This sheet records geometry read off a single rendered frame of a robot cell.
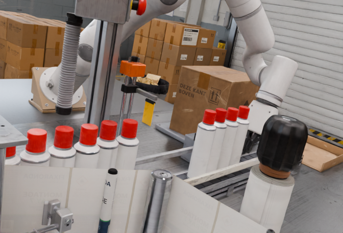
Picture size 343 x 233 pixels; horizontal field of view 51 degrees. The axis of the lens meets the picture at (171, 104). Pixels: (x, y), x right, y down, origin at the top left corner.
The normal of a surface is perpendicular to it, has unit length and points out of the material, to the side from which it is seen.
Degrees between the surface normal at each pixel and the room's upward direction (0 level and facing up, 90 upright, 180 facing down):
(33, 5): 90
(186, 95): 90
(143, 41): 89
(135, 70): 90
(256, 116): 70
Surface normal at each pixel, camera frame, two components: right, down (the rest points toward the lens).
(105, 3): 0.17, 0.29
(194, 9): -0.69, 0.06
